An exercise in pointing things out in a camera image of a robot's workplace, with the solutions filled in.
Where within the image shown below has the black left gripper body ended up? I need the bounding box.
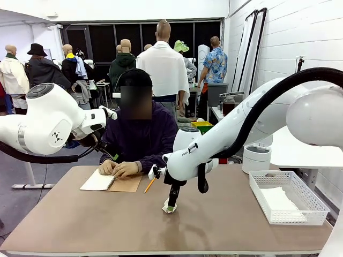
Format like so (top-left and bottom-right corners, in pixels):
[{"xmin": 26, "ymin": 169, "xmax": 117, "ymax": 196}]
[{"xmin": 94, "ymin": 141, "xmax": 118, "ymax": 159}]

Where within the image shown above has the tall white appliance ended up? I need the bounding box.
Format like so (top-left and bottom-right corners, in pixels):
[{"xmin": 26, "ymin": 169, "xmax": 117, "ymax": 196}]
[{"xmin": 197, "ymin": 44, "xmax": 210, "ymax": 72}]

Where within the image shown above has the yellow shopping bag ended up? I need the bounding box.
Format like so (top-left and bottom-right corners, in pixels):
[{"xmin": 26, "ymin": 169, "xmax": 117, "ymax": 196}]
[{"xmin": 190, "ymin": 120, "xmax": 214, "ymax": 129}]

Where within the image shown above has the white side table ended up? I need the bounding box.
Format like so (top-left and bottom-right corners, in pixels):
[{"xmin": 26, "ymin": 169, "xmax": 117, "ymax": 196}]
[{"xmin": 210, "ymin": 106, "xmax": 225, "ymax": 123}]

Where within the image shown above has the white T-shaped table leg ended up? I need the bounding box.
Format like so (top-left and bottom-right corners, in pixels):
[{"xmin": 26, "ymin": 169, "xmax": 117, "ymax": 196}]
[{"xmin": 11, "ymin": 160, "xmax": 56, "ymax": 190}]

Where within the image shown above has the glass jar dark liquid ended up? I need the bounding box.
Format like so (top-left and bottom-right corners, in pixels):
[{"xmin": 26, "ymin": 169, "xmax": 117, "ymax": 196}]
[{"xmin": 222, "ymin": 95, "xmax": 236, "ymax": 116}]

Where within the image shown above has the white paper sheet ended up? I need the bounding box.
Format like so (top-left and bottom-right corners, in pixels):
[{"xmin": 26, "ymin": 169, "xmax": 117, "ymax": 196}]
[{"xmin": 260, "ymin": 186, "xmax": 308, "ymax": 223}]

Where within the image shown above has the white paper ball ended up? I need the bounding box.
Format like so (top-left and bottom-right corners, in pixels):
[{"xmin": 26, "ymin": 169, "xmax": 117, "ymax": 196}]
[{"xmin": 161, "ymin": 197, "xmax": 178, "ymax": 214}]

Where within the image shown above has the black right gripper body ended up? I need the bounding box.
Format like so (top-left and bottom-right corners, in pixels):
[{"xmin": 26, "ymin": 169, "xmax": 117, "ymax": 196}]
[{"xmin": 163, "ymin": 175, "xmax": 187, "ymax": 198}]

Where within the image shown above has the person in purple sweater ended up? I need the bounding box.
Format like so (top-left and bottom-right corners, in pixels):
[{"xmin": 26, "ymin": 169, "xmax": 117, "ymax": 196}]
[{"xmin": 99, "ymin": 68, "xmax": 179, "ymax": 175}]

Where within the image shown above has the spiral notebook kraft cover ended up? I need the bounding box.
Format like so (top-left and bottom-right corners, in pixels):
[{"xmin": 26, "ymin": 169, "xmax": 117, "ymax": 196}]
[{"xmin": 79, "ymin": 168, "xmax": 143, "ymax": 193}]

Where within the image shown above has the mannequin with white cloth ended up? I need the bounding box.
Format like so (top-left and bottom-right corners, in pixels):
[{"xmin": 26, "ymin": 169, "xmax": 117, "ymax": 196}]
[{"xmin": 136, "ymin": 19, "xmax": 190, "ymax": 113}]

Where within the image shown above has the person's right hand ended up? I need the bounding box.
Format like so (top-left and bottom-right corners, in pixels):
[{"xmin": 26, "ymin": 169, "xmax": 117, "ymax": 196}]
[{"xmin": 98, "ymin": 159, "xmax": 118, "ymax": 176}]

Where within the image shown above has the white round trash can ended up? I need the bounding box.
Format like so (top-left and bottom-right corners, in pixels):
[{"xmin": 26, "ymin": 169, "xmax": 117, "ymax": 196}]
[{"xmin": 242, "ymin": 134, "xmax": 274, "ymax": 175}]

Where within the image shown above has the white desk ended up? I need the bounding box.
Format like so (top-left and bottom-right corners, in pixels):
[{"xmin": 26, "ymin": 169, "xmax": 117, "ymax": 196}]
[{"xmin": 269, "ymin": 125, "xmax": 343, "ymax": 191}]

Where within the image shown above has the grey bin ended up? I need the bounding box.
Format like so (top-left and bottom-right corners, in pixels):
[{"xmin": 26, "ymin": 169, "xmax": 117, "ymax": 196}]
[{"xmin": 207, "ymin": 82, "xmax": 229, "ymax": 108}]

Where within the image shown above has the black cap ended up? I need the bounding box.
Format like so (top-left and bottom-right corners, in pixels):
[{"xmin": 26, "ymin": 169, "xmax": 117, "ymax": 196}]
[{"xmin": 117, "ymin": 68, "xmax": 153, "ymax": 88}]

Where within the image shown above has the mannequin in dark green hoodie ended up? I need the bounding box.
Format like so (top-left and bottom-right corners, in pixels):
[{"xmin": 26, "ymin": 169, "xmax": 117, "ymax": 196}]
[{"xmin": 109, "ymin": 39, "xmax": 137, "ymax": 107}]

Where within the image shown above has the mannequin with black hat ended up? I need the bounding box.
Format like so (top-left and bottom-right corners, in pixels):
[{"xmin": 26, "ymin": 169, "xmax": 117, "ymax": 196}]
[{"xmin": 24, "ymin": 43, "xmax": 71, "ymax": 90}]

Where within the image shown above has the white perforated plastic basket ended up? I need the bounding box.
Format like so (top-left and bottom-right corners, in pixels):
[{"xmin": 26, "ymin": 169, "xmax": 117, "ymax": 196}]
[{"xmin": 249, "ymin": 170, "xmax": 331, "ymax": 226}]

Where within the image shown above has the yellow pencil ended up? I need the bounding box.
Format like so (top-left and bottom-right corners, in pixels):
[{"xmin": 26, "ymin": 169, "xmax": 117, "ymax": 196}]
[{"xmin": 144, "ymin": 177, "xmax": 157, "ymax": 194}]

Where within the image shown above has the person's left hand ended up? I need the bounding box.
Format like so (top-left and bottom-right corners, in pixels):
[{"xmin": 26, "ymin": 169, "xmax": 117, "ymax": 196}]
[{"xmin": 112, "ymin": 161, "xmax": 140, "ymax": 179}]

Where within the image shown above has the white panel black frame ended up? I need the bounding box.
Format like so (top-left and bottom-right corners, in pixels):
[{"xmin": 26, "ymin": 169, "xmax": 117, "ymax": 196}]
[
  {"xmin": 242, "ymin": 7, "xmax": 268, "ymax": 108},
  {"xmin": 230, "ymin": 9, "xmax": 259, "ymax": 93}
]

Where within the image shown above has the mannequin with green hat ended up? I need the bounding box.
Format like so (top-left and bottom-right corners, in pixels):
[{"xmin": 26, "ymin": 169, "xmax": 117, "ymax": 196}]
[{"xmin": 173, "ymin": 40, "xmax": 198, "ymax": 81}]

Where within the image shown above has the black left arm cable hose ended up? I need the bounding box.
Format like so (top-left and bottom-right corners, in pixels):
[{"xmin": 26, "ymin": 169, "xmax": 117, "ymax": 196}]
[{"xmin": 0, "ymin": 140, "xmax": 94, "ymax": 164}]

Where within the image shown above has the mannequin in blue floral shirt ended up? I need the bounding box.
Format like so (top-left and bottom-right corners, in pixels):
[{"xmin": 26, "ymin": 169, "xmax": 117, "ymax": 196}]
[{"xmin": 197, "ymin": 36, "xmax": 228, "ymax": 121}]

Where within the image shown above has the person's left forearm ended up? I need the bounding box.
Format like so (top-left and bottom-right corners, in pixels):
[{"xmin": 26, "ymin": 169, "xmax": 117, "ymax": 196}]
[{"xmin": 135, "ymin": 157, "xmax": 167, "ymax": 175}]

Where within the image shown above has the mannequin with yellow collar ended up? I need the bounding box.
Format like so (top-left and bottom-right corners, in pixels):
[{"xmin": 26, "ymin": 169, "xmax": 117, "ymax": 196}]
[{"xmin": 61, "ymin": 44, "xmax": 94, "ymax": 108}]

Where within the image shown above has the mannequin in cream jacket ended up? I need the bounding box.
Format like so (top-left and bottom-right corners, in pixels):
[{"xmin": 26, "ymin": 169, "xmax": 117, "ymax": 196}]
[{"xmin": 0, "ymin": 44, "xmax": 30, "ymax": 115}]

